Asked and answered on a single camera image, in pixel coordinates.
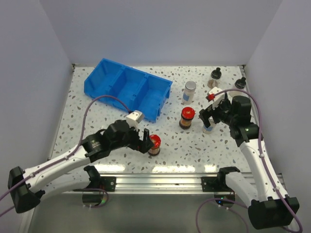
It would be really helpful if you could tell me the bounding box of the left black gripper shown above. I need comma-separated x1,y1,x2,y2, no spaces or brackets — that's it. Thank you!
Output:
111,122,154,152

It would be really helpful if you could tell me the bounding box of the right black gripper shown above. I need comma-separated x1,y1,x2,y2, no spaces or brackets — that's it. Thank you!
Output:
199,97,237,128

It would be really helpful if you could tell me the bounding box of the red-lid sauce jar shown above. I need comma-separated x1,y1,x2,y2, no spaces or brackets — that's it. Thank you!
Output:
148,134,161,156
179,107,195,130

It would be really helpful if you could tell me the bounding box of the silver-lid bead jar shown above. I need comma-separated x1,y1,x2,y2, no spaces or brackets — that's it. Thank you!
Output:
182,81,196,105
202,117,216,134

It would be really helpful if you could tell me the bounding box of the black-cap brown spice bottle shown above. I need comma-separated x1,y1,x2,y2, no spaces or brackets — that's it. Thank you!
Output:
207,67,222,89

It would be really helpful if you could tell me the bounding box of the black-cap white spice bottle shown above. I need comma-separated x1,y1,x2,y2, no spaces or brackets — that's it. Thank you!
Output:
229,77,246,98

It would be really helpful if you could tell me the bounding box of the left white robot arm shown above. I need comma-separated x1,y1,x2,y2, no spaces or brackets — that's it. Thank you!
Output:
8,120,154,214

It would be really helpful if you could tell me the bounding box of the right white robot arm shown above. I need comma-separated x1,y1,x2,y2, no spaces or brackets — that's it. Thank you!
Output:
199,93,299,230

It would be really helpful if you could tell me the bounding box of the blue three-compartment plastic bin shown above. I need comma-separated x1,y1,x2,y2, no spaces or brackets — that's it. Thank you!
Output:
84,59,172,122

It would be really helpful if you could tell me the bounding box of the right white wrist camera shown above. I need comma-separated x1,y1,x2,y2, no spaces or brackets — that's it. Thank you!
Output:
207,87,225,109

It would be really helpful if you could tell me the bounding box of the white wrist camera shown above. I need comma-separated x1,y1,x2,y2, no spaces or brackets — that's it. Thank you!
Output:
207,87,225,109
126,110,144,127

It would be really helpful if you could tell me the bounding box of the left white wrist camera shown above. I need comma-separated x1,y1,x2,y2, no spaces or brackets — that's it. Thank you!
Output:
126,110,144,127

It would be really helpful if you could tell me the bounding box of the aluminium frame rail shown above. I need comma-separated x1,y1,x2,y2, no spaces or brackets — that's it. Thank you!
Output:
62,172,285,195

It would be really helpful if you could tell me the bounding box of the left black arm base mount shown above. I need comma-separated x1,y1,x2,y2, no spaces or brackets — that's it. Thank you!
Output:
80,166,117,192

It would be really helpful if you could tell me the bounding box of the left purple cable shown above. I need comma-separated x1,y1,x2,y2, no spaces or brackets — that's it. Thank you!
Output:
0,95,133,202

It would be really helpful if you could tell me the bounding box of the purple cable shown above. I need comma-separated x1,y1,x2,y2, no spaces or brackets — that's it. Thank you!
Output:
0,95,133,202
195,88,304,233

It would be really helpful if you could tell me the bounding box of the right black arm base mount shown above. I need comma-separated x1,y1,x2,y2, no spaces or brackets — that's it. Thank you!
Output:
201,166,240,192

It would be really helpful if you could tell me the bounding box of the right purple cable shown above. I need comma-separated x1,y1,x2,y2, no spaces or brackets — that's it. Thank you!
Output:
195,88,304,233

